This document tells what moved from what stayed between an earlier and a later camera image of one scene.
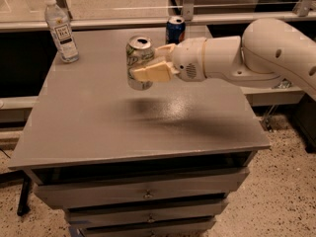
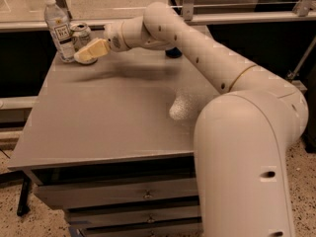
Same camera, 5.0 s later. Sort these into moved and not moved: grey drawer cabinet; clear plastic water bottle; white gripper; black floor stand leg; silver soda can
Moved: silver soda can; white gripper
Not moved: clear plastic water bottle; black floor stand leg; grey drawer cabinet
